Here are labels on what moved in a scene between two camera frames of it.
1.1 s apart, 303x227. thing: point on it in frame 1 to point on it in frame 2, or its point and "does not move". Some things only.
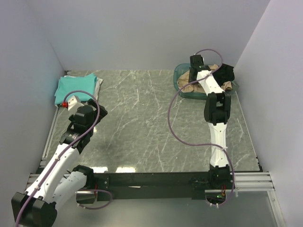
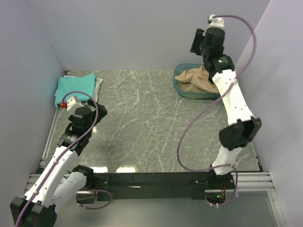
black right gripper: [190, 80] to [199, 37]
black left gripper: [94, 104] does not move
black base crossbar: [154, 185] does not move
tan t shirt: [183, 78] does not move
